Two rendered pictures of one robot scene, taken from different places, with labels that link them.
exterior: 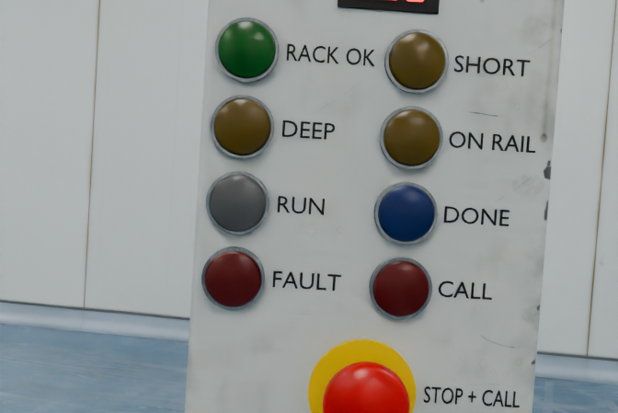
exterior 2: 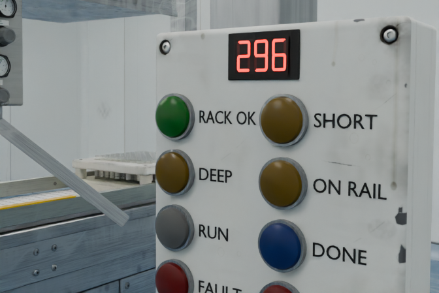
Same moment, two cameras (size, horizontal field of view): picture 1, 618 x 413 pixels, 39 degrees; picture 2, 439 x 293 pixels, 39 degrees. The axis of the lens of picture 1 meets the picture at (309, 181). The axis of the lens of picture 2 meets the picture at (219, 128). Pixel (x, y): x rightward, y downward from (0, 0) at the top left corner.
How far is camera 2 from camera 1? 0.26 m
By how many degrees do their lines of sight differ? 38
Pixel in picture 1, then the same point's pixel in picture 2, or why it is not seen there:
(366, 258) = (257, 278)
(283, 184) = (202, 215)
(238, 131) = (166, 177)
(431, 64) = (288, 123)
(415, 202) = (281, 238)
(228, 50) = (159, 118)
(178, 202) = not seen: outside the picture
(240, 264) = (172, 273)
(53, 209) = not seen: hidden behind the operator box
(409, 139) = (274, 185)
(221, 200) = (159, 226)
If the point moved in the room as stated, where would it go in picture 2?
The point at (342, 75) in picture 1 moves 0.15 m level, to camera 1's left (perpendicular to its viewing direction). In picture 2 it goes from (235, 133) to (74, 124)
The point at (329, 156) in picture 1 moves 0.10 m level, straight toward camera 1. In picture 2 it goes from (229, 196) to (102, 221)
